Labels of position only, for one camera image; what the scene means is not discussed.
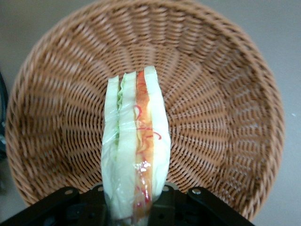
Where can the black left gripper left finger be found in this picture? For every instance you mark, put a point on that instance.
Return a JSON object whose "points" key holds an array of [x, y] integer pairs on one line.
{"points": [[58, 207]]}

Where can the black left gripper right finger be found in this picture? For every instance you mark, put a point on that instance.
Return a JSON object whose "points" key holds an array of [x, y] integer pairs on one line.
{"points": [[200, 207]]}

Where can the triangle sandwich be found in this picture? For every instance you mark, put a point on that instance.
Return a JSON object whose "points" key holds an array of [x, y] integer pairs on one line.
{"points": [[127, 141]]}

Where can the round brown wicker basket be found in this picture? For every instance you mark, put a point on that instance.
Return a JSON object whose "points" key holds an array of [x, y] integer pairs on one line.
{"points": [[211, 94]]}

